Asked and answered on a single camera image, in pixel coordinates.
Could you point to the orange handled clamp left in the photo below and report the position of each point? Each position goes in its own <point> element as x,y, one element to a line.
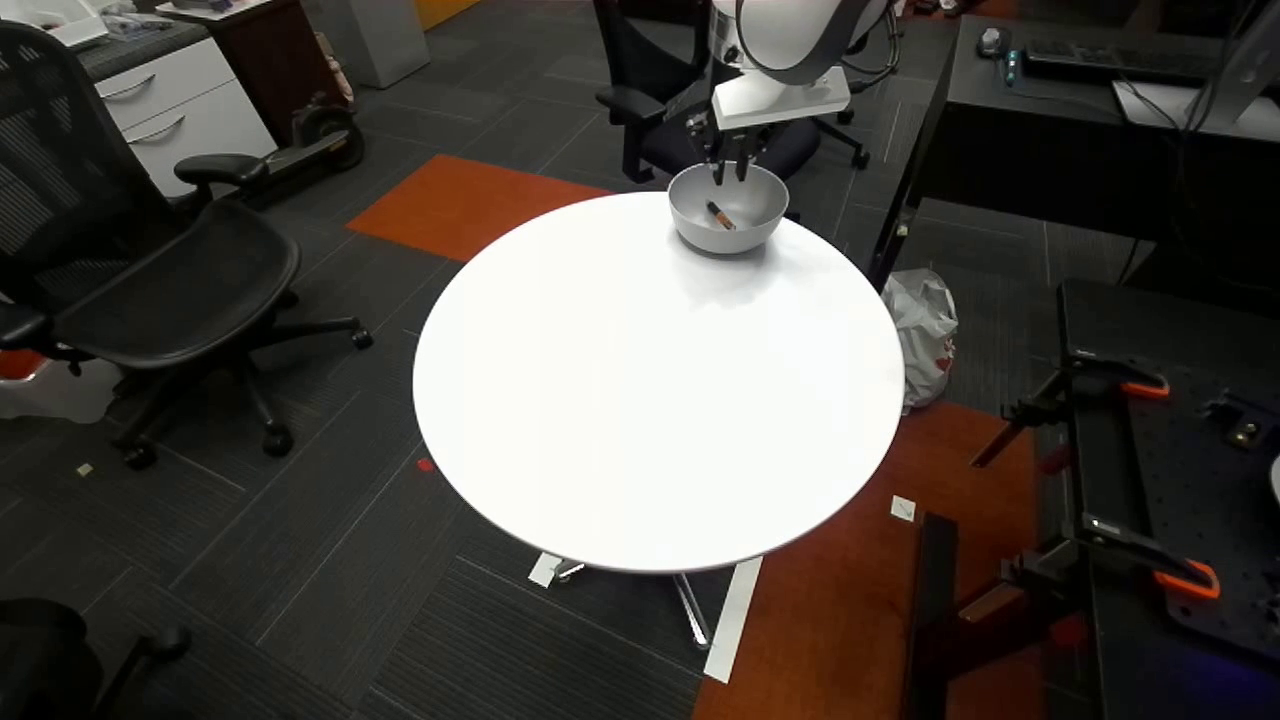
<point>1061,395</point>

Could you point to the orange handled clamp right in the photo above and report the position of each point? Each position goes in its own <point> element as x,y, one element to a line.
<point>1092,538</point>

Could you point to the white ceramic bowl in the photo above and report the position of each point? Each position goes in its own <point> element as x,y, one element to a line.
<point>725,225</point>

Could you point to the orange handled clamp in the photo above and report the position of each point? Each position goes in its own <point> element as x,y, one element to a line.
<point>1061,395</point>
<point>1092,538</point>

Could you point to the black keyboard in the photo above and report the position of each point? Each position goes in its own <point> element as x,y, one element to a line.
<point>1122,57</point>

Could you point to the white drawer cabinet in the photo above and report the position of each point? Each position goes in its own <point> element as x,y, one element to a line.
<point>175,105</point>

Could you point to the white plastic bag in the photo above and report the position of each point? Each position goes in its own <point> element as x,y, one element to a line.
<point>926,321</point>

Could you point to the black mesh office chair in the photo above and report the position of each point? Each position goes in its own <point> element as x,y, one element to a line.
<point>99,266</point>

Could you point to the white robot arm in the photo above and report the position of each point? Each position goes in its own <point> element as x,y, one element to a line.
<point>792,41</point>

